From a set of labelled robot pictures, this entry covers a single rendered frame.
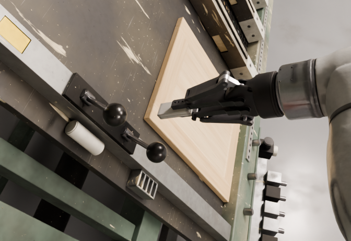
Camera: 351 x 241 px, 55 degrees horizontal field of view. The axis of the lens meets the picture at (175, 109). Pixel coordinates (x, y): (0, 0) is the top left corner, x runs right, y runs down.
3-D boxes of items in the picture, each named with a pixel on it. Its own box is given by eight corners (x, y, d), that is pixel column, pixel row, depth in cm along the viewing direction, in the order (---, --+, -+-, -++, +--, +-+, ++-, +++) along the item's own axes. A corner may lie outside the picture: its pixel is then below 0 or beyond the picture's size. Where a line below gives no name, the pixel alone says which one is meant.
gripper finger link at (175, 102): (196, 106, 61) (189, 96, 59) (173, 110, 64) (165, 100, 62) (198, 100, 62) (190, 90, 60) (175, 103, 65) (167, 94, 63)
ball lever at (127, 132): (122, 144, 70) (162, 170, 60) (110, 134, 67) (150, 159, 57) (133, 129, 71) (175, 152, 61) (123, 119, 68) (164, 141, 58)
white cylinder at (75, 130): (61, 134, 61) (90, 156, 66) (72, 132, 59) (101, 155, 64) (68, 120, 63) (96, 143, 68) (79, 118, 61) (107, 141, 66)
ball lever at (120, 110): (83, 110, 62) (120, 135, 52) (69, 96, 59) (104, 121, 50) (97, 94, 63) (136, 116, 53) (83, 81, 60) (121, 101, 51)
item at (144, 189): (143, 199, 78) (153, 199, 76) (125, 186, 73) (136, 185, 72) (148, 183, 80) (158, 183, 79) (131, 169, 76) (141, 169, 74)
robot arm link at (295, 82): (313, 45, 51) (273, 53, 54) (313, 92, 46) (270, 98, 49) (325, 83, 57) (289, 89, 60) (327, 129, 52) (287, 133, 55)
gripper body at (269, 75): (290, 91, 59) (240, 99, 64) (276, 58, 54) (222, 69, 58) (289, 127, 55) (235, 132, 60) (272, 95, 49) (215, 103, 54)
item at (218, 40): (220, 52, 126) (227, 50, 124) (211, 36, 121) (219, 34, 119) (221, 46, 128) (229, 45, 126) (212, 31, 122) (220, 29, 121)
